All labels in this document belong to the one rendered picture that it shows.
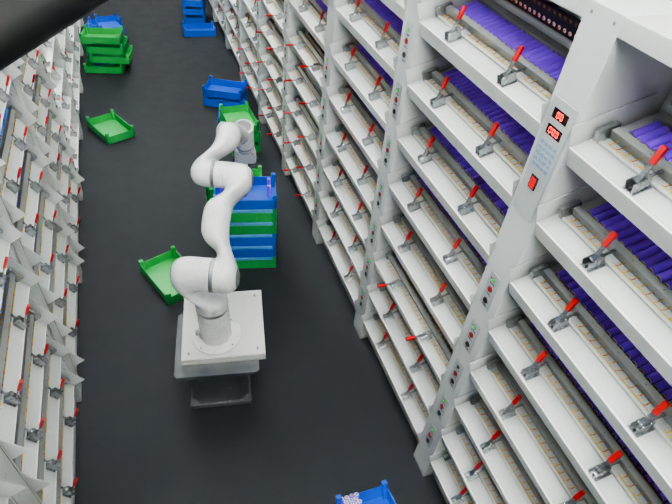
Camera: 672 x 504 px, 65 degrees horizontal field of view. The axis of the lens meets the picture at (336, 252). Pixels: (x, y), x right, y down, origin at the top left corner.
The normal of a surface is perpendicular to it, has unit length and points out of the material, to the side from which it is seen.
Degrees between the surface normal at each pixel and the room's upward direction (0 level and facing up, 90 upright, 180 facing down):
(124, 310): 0
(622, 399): 18
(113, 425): 0
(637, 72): 90
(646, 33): 90
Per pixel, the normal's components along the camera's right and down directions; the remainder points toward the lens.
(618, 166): -0.21, -0.65
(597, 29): -0.94, 0.16
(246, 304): 0.08, -0.68
